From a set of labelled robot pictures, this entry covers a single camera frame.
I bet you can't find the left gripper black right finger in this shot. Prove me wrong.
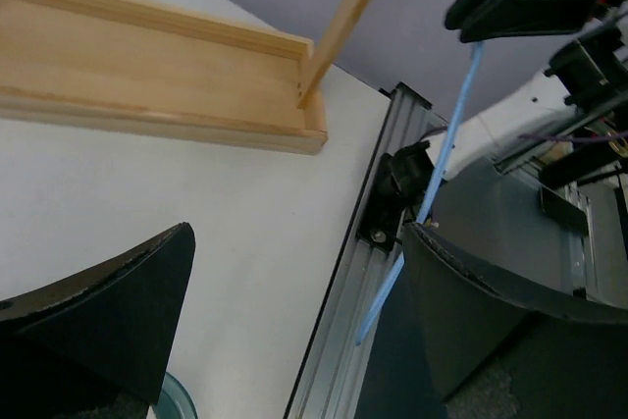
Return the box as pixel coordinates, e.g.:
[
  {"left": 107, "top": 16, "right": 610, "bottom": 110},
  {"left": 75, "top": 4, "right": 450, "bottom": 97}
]
[{"left": 403, "top": 224, "right": 627, "bottom": 418}]

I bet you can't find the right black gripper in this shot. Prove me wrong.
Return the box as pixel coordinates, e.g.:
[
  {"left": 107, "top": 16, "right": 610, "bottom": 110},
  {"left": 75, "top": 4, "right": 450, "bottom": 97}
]
[{"left": 444, "top": 0, "right": 627, "bottom": 111}]

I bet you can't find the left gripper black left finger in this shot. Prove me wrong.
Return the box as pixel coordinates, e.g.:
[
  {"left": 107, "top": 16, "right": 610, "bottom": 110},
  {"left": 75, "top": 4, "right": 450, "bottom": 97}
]
[{"left": 1, "top": 223, "right": 195, "bottom": 418}]

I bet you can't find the blue wire hanger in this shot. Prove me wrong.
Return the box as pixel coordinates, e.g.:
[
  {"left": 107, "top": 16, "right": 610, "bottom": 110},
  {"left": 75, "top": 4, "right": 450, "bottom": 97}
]
[{"left": 354, "top": 41, "right": 485, "bottom": 346}]

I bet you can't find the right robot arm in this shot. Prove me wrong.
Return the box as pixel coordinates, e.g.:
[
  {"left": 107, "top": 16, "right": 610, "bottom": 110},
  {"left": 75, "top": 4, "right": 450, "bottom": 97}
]
[{"left": 357, "top": 0, "right": 625, "bottom": 251}]

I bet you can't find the teal plastic tray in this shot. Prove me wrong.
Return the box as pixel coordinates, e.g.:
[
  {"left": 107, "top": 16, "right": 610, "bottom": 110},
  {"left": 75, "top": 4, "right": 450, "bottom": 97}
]
[{"left": 147, "top": 372, "right": 198, "bottom": 419}]

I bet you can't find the wooden clothes rack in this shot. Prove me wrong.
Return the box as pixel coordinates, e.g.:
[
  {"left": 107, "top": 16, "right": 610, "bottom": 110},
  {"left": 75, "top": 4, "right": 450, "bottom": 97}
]
[{"left": 1, "top": 0, "right": 370, "bottom": 154}]

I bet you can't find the aluminium side frame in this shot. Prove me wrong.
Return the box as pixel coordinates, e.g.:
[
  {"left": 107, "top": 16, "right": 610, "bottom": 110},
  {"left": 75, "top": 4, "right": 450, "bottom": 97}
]
[{"left": 490, "top": 142, "right": 627, "bottom": 308}]

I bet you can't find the black phone on frame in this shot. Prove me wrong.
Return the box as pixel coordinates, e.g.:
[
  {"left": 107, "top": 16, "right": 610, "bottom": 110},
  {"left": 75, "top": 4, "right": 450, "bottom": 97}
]
[{"left": 540, "top": 187, "right": 589, "bottom": 237}]

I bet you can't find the aluminium front rail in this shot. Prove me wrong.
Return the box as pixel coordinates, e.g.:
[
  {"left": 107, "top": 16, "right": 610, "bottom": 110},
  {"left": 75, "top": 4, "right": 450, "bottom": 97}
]
[{"left": 284, "top": 82, "right": 443, "bottom": 418}]

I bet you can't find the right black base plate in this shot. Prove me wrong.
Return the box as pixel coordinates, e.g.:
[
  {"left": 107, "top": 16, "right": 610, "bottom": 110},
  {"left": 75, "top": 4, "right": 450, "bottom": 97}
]
[{"left": 357, "top": 153, "right": 406, "bottom": 253}]

